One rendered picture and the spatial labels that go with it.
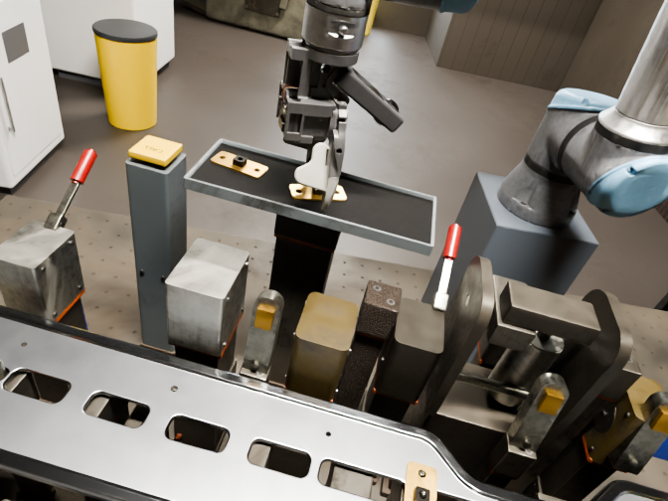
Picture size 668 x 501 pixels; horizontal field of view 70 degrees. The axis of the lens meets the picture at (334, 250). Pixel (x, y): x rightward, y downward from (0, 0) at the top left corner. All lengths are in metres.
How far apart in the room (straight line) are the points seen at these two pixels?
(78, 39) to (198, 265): 3.33
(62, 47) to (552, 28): 4.65
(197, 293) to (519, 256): 0.61
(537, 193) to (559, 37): 5.19
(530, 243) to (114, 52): 2.66
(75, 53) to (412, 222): 3.43
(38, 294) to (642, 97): 0.88
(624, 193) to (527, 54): 5.27
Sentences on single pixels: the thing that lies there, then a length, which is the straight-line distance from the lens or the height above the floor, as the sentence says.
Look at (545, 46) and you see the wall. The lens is 6.08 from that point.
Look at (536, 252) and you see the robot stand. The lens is 0.98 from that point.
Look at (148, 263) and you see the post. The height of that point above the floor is 0.94.
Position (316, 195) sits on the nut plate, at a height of 1.16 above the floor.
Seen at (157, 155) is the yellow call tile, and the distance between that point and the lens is 0.78.
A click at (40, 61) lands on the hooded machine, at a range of 2.90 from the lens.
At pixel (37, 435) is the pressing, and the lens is 0.66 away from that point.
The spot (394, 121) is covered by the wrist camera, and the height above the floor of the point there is 1.30.
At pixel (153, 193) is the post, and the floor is 1.10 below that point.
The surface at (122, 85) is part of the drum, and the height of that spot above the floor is 0.30.
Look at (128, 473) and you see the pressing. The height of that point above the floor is 1.00.
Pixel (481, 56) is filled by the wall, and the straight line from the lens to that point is 5.92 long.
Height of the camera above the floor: 1.55
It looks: 38 degrees down
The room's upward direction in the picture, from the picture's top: 14 degrees clockwise
